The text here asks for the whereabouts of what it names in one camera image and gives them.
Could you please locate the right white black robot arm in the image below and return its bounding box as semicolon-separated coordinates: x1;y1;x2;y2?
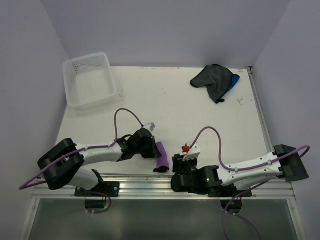
170;144;309;198

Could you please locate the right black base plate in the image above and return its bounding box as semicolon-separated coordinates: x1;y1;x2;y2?
208;185;252;198

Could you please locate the aluminium mounting rail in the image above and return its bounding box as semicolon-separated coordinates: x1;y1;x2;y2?
32;175;295;200

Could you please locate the purple towel black trim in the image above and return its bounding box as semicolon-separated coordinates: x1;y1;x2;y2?
153;142;170;173

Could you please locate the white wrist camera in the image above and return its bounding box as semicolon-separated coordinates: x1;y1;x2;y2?
182;142;201;161
143;122;156;133

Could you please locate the purple cable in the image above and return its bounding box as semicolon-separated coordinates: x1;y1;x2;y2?
19;108;145;215
191;126;311;240

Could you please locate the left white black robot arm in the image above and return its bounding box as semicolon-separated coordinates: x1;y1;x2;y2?
37;127;165;197

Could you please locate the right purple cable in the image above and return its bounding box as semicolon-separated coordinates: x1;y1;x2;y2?
191;126;311;240

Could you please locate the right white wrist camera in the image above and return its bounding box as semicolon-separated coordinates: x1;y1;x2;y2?
182;142;201;161

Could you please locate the blue towel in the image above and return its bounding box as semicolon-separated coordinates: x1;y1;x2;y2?
228;74;240;92

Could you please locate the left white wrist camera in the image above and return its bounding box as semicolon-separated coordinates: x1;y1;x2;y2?
143;122;156;133

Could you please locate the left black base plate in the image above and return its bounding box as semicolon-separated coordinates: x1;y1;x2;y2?
74;181;120;198

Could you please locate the white plastic basket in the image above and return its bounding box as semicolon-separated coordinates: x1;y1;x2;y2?
62;52;119;110

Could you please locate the aluminium table edge rail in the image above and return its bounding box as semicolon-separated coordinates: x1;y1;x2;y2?
247;66;283;180

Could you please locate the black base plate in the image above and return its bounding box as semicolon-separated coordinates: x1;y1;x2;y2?
208;185;252;198
74;181;120;198

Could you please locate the grey towel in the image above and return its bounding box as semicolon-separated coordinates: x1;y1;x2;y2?
190;64;235;104

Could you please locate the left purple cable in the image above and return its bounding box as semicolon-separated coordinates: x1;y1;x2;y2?
19;108;145;215

